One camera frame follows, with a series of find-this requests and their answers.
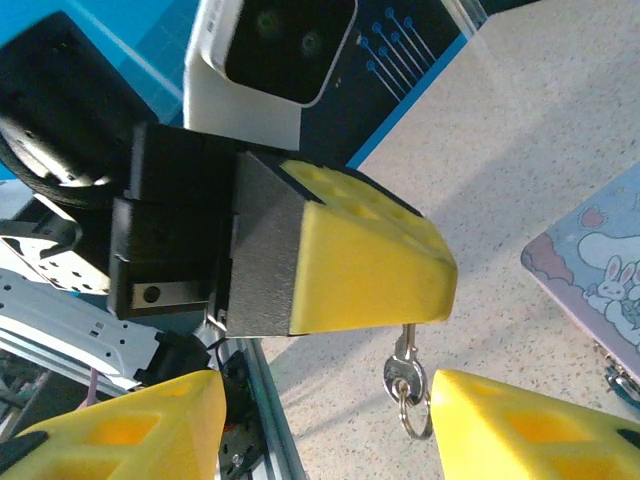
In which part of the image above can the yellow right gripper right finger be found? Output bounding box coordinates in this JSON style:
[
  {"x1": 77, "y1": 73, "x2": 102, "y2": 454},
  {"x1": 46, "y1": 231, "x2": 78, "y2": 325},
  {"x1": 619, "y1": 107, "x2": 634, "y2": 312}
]
[{"x1": 429, "y1": 368, "x2": 640, "y2": 480}]

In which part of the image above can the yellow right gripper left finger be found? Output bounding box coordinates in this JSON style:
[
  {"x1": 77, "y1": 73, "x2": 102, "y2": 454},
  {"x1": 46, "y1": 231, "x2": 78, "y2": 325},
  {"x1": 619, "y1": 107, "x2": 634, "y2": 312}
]
[{"x1": 0, "y1": 368, "x2": 228, "y2": 480}]

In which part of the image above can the silver key ring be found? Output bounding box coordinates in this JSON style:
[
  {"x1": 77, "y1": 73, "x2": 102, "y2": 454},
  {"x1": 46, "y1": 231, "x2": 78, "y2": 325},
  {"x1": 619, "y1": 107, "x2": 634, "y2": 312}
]
[{"x1": 397, "y1": 378, "x2": 434, "y2": 441}]

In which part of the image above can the small silver key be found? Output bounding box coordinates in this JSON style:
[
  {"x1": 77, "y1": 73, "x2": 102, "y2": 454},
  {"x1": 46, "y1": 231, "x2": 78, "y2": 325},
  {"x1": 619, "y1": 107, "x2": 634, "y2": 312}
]
[{"x1": 383, "y1": 323, "x2": 427, "y2": 407}]

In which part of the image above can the silver box hasp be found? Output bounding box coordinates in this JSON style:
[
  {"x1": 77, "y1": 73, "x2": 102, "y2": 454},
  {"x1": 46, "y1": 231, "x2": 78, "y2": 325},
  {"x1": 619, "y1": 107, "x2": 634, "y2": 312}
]
[{"x1": 593, "y1": 343, "x2": 640, "y2": 407}]

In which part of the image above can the cartoon print tin box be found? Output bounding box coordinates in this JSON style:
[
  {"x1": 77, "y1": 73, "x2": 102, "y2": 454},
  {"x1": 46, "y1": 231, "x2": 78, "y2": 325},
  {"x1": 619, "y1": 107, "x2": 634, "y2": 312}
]
[{"x1": 520, "y1": 161, "x2": 640, "y2": 399}]

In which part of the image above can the aluminium frame rail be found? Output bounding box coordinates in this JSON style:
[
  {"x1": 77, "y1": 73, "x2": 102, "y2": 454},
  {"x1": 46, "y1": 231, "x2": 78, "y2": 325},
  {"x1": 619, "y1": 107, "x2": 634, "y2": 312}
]
[{"x1": 217, "y1": 333, "x2": 307, "y2": 480}]

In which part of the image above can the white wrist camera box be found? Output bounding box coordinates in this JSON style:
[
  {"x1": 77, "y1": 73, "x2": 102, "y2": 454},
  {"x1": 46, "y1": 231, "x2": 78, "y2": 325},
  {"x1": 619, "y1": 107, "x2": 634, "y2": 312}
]
[{"x1": 182, "y1": 0, "x2": 360, "y2": 152}]

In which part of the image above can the white perforated metal bracket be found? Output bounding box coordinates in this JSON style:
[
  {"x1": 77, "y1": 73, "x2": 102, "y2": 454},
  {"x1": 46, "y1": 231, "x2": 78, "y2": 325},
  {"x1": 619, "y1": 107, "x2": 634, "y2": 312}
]
[{"x1": 0, "y1": 234, "x2": 169, "y2": 394}]

